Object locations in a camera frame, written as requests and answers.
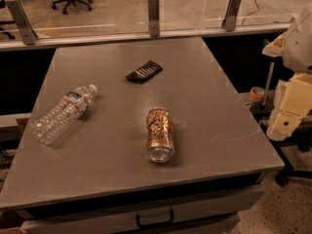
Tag orange patterned drink can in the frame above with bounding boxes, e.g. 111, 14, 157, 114
145, 107, 175, 163

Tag black drawer handle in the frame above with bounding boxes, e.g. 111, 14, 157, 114
136, 210, 175, 229

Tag right metal panel bracket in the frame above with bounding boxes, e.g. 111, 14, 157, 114
221, 0, 242, 32

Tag middle metal panel bracket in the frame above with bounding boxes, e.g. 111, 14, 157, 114
148, 0, 160, 37

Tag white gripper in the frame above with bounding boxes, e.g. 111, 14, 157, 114
266, 73, 312, 141

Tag clear acrylic barrier panel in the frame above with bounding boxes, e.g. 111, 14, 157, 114
0, 0, 312, 42

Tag grey table drawer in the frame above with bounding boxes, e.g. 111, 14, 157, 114
20, 184, 265, 234

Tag clear plastic water bottle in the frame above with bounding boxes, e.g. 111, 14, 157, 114
30, 84, 98, 145

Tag orange tape roll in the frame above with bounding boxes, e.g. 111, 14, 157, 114
250, 87, 265, 102

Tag metal panel bracket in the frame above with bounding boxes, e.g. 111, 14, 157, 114
148, 0, 160, 37
221, 0, 242, 32
5, 0, 38, 45

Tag left metal panel bracket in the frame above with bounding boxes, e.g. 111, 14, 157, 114
5, 0, 38, 45

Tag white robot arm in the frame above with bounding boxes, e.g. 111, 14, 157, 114
262, 4, 312, 141

